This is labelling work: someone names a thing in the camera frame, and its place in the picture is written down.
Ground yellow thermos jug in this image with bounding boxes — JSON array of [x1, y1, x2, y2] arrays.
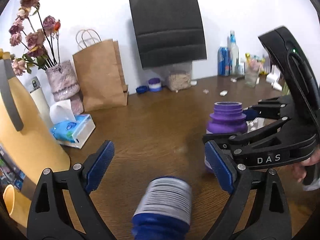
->
[[1, 53, 71, 184]]

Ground blue plastic bottle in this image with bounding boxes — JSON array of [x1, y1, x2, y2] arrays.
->
[[131, 177, 192, 239]]

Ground yellow plastic cup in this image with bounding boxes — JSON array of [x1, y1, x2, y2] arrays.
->
[[3, 184, 31, 228]]

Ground purple plastic bottle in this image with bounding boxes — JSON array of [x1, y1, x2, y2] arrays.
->
[[204, 101, 249, 173]]

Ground blue tissue box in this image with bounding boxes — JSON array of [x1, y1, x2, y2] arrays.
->
[[49, 99, 95, 149]]

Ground white charger adapter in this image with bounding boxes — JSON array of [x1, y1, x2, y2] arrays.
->
[[266, 65, 281, 84]]

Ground colourful snack bag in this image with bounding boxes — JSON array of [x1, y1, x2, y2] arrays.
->
[[245, 53, 266, 75]]

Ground clear container with grains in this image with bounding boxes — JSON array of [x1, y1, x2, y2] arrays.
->
[[165, 62, 192, 93]]

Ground black paper bag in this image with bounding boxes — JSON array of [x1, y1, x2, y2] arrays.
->
[[129, 0, 207, 69]]

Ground blue jar lid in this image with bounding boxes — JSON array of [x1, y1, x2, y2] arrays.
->
[[136, 86, 149, 94]]

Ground person's right hand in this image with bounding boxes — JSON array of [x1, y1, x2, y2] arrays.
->
[[291, 147, 320, 183]]

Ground small purple white jar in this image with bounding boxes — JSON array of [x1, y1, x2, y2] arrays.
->
[[148, 77, 162, 92]]

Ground drinking glass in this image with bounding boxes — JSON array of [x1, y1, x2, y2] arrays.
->
[[245, 67, 259, 88]]

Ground blue soda can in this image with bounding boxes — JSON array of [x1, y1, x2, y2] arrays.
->
[[217, 47, 230, 76]]

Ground clear spray bottle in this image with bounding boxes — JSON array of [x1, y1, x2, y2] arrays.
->
[[228, 31, 239, 75]]

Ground white thermos flask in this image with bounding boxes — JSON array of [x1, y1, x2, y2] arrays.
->
[[27, 76, 53, 129]]

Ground dried pink flowers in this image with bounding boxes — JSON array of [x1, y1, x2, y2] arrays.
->
[[9, 0, 61, 76]]

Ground pink wrapped vase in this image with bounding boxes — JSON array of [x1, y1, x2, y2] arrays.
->
[[46, 60, 84, 115]]

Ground brown paper bag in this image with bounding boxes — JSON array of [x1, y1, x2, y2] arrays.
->
[[73, 29, 129, 112]]

